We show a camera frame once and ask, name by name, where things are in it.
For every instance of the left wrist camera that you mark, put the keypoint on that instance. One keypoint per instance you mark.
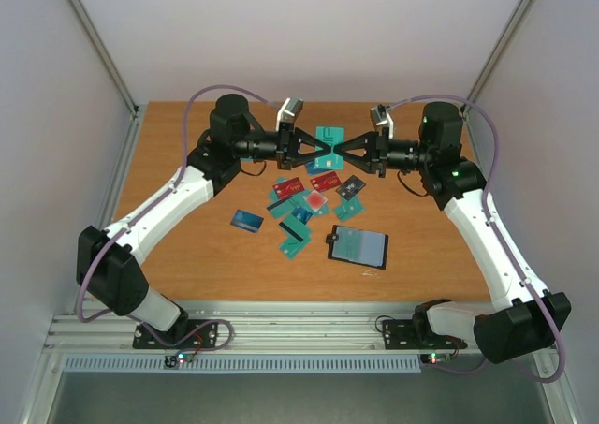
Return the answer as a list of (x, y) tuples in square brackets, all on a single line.
[(289, 111)]

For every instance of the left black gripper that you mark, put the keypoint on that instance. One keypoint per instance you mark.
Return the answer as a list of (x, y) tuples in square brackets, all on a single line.
[(288, 132)]

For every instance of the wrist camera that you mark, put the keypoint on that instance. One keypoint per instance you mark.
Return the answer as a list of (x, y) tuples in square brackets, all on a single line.
[(289, 111), (382, 121)]

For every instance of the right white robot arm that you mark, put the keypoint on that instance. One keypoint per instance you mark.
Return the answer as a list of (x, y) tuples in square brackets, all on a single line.
[(525, 316)]

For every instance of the blue card centre pile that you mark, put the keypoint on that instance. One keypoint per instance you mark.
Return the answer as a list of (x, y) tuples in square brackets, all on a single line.
[(302, 214)]

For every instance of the left small circuit board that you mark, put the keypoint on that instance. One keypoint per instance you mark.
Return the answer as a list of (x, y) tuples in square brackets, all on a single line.
[(178, 360)]

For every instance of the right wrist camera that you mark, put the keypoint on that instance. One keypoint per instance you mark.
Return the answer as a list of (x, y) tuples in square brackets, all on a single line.
[(382, 121)]

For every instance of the teal chip card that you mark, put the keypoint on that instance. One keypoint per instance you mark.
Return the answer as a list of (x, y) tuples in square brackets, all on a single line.
[(291, 246), (284, 206)]

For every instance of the small circuit board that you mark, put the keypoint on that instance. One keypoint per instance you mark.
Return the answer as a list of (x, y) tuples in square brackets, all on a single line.
[(178, 360), (435, 358)]

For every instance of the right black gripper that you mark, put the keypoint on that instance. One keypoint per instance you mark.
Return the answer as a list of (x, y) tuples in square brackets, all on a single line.
[(381, 152)]

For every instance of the dark blue card left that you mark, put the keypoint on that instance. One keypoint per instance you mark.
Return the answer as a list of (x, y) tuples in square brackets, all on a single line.
[(247, 221)]

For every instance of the black leather card holder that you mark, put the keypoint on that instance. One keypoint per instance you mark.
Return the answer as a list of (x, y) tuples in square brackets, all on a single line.
[(373, 248)]

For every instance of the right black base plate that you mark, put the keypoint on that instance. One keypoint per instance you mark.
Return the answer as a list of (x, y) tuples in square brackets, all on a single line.
[(400, 334)]

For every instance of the blue card with logo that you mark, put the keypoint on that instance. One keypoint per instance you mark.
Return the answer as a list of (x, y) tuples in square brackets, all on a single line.
[(311, 169)]

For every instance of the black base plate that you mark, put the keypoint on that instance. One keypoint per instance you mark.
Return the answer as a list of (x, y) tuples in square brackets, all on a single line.
[(400, 334), (190, 334)]

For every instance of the right aluminium corner post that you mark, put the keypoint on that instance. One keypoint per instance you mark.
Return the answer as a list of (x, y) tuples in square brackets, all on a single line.
[(515, 20)]

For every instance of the teal card black stripe front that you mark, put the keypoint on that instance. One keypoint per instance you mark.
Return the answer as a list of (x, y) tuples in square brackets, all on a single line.
[(347, 245)]

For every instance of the red credit card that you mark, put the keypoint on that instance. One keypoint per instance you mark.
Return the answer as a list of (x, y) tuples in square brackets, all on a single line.
[(288, 188), (325, 181)]

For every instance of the teal chip card lower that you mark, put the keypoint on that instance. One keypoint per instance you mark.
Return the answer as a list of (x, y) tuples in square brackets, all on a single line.
[(291, 246)]

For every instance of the left aluminium corner post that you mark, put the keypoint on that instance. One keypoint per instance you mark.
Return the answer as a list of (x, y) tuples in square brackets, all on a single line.
[(89, 29)]

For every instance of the right small circuit board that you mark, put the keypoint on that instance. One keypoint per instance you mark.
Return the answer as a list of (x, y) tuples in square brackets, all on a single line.
[(435, 358)]

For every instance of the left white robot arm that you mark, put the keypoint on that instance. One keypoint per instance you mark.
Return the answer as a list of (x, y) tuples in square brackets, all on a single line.
[(109, 260)]

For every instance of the teal chip card centre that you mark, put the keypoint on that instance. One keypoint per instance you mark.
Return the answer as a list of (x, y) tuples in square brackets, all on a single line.
[(284, 206)]

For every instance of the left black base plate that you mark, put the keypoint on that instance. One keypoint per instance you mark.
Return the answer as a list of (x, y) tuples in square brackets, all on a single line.
[(190, 334)]

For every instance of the teal card near black card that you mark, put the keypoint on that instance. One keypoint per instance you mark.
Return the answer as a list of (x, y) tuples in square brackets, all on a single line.
[(348, 209)]

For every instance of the white card red circle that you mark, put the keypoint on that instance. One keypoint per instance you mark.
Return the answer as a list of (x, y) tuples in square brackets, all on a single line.
[(317, 203)]

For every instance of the aluminium front rail frame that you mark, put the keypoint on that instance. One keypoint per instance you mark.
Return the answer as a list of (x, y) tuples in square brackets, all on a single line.
[(266, 327)]

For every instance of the teal VIP card front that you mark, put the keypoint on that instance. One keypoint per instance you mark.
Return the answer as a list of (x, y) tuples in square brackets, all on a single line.
[(331, 136)]

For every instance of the grey slotted cable duct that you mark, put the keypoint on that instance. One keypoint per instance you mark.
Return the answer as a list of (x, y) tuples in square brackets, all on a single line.
[(242, 364)]

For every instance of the teal striped card centre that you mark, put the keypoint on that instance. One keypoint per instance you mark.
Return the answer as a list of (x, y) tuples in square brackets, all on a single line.
[(295, 228)]

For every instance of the black credit card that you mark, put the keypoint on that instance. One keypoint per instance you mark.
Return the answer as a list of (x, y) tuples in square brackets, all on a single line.
[(350, 187)]

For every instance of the aluminium corner post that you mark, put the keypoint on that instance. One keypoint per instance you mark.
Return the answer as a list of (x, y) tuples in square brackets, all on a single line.
[(515, 20), (89, 29)]

